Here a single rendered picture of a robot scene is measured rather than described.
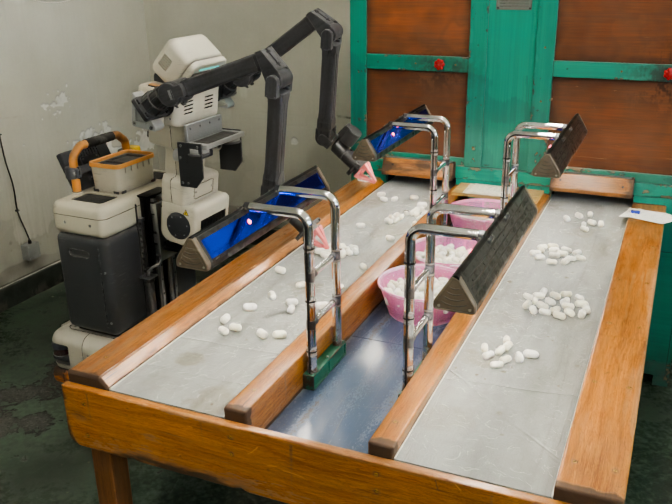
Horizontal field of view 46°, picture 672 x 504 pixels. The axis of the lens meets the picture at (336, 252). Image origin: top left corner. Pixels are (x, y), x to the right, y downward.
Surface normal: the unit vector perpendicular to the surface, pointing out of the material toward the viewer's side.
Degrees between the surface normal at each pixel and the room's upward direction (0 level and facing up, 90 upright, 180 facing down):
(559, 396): 0
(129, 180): 92
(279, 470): 90
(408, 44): 90
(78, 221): 90
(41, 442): 0
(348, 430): 0
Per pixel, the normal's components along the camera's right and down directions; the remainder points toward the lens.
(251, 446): -0.40, 0.33
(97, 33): 0.90, 0.14
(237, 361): -0.01, -0.93
